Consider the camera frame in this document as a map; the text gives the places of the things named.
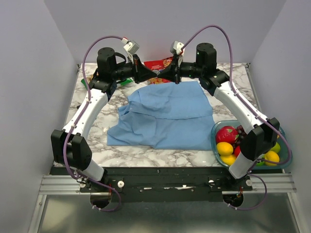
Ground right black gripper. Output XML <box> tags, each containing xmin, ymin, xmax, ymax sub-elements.
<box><xmin>156</xmin><ymin>56</ymin><xmax>203</xmax><ymax>85</ymax></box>

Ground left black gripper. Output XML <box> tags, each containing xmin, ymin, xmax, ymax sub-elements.
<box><xmin>112</xmin><ymin>54</ymin><xmax>157</xmax><ymax>84</ymax></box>

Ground light blue shirt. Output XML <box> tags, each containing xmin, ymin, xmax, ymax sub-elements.
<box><xmin>107</xmin><ymin>81</ymin><xmax>215</xmax><ymax>150</ymax></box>

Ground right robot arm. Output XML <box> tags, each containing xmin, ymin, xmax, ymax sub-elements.
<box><xmin>158</xmin><ymin>41</ymin><xmax>280</xmax><ymax>190</ymax></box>

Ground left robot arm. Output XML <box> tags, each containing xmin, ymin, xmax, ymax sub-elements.
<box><xmin>51</xmin><ymin>47</ymin><xmax>156</xmax><ymax>192</ymax></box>

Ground red candy bag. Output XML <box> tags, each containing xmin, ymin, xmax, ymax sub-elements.
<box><xmin>144</xmin><ymin>57</ymin><xmax>173</xmax><ymax>85</ymax></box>

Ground green chips bag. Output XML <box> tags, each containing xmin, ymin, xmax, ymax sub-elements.
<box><xmin>81</xmin><ymin>76</ymin><xmax>133</xmax><ymax>89</ymax></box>

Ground red dragon fruit toy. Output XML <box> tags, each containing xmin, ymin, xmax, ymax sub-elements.
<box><xmin>215</xmin><ymin>126</ymin><xmax>238</xmax><ymax>144</ymax></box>

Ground teal plastic fruit container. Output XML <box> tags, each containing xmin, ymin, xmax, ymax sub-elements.
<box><xmin>210</xmin><ymin>120</ymin><xmax>293</xmax><ymax>170</ymax></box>

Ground yellow lemon upper left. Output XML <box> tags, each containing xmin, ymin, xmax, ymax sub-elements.
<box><xmin>216</xmin><ymin>142</ymin><xmax>234</xmax><ymax>156</ymax></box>

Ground yellow lemon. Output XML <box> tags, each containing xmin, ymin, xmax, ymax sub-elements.
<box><xmin>263</xmin><ymin>150</ymin><xmax>280</xmax><ymax>166</ymax></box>
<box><xmin>220</xmin><ymin>154</ymin><xmax>237</xmax><ymax>166</ymax></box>
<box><xmin>216</xmin><ymin>142</ymin><xmax>234</xmax><ymax>156</ymax></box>

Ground dark purple grape bunch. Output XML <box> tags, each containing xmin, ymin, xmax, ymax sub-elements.
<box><xmin>235</xmin><ymin>125</ymin><xmax>247</xmax><ymax>146</ymax></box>

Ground red apple toy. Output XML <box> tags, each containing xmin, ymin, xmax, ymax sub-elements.
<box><xmin>234</xmin><ymin>146</ymin><xmax>241</xmax><ymax>157</ymax></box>

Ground yellow lemon lower left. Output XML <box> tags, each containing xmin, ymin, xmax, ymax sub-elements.
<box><xmin>220</xmin><ymin>154</ymin><xmax>237</xmax><ymax>166</ymax></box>

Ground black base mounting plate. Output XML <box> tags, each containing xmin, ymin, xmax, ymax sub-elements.
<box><xmin>40</xmin><ymin>167</ymin><xmax>292</xmax><ymax>205</ymax></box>

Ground green lime lower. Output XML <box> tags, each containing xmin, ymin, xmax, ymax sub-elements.
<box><xmin>256</xmin><ymin>160</ymin><xmax>265</xmax><ymax>166</ymax></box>

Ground green lime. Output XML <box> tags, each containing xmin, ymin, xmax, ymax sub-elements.
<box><xmin>270</xmin><ymin>142</ymin><xmax>281</xmax><ymax>154</ymax></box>
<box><xmin>256</xmin><ymin>160</ymin><xmax>265</xmax><ymax>166</ymax></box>

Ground green lime upper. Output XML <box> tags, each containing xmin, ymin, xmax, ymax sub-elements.
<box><xmin>270</xmin><ymin>142</ymin><xmax>281</xmax><ymax>154</ymax></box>

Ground yellow lemon front right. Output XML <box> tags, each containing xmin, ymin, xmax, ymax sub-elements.
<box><xmin>263</xmin><ymin>150</ymin><xmax>280</xmax><ymax>166</ymax></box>

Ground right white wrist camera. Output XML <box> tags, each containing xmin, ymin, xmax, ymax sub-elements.
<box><xmin>170</xmin><ymin>41</ymin><xmax>184</xmax><ymax>67</ymax></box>

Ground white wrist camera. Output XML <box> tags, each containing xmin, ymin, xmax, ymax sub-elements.
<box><xmin>121</xmin><ymin>37</ymin><xmax>140</xmax><ymax>56</ymax></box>
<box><xmin>170</xmin><ymin>41</ymin><xmax>184</xmax><ymax>67</ymax></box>

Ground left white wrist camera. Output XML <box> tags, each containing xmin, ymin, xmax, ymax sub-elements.
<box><xmin>121</xmin><ymin>37</ymin><xmax>140</xmax><ymax>56</ymax></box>

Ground aluminium rail frame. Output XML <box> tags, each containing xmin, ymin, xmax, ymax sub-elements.
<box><xmin>29</xmin><ymin>174</ymin><xmax>308</xmax><ymax>233</ymax></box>

